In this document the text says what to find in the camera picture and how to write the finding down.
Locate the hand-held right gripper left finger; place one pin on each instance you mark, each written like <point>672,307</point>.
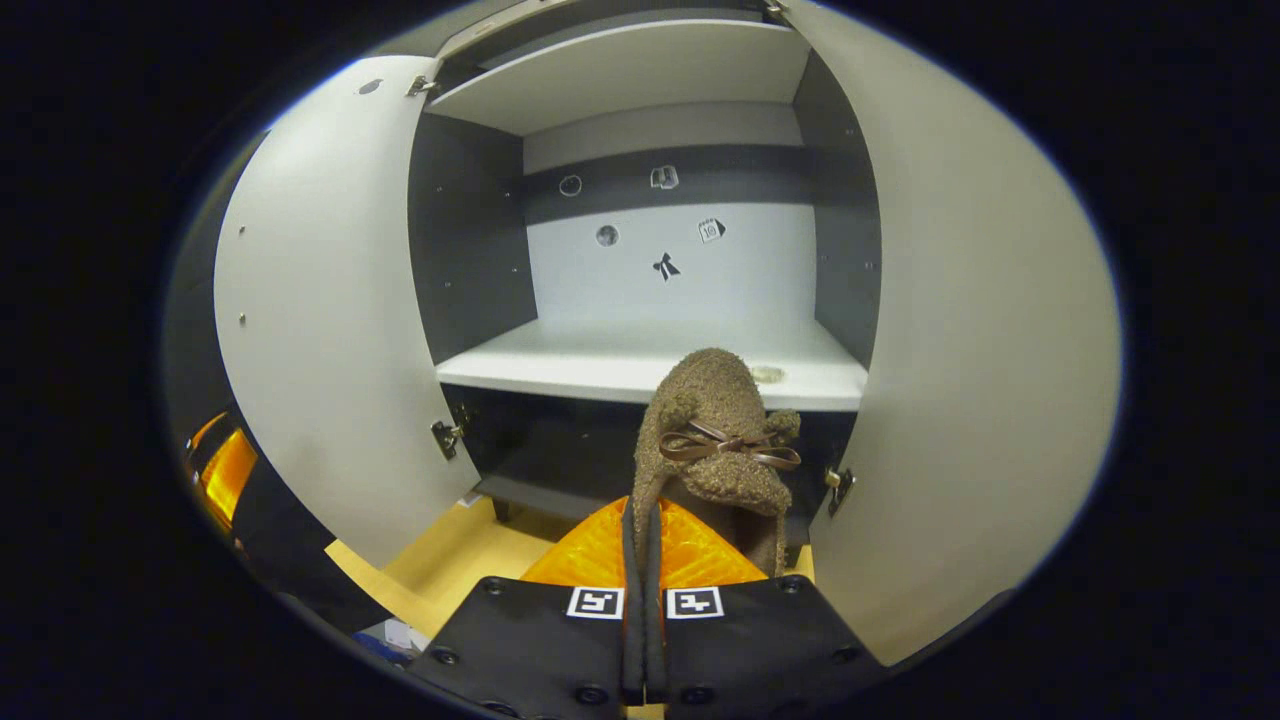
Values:
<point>530,640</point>

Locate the white shoe cabinet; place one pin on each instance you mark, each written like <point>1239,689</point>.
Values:
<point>640,360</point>

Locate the white shoe cabinet door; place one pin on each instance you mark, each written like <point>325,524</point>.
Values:
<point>980,350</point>
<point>330,300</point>

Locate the stack of papers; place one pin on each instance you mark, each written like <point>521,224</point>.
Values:
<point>395,640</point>

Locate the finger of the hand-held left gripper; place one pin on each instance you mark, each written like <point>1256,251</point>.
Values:
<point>228,470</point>

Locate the brown fuzzy shoe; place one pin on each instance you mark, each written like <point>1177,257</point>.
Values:
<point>710,400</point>

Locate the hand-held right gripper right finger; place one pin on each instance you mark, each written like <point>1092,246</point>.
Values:
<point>760,640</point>

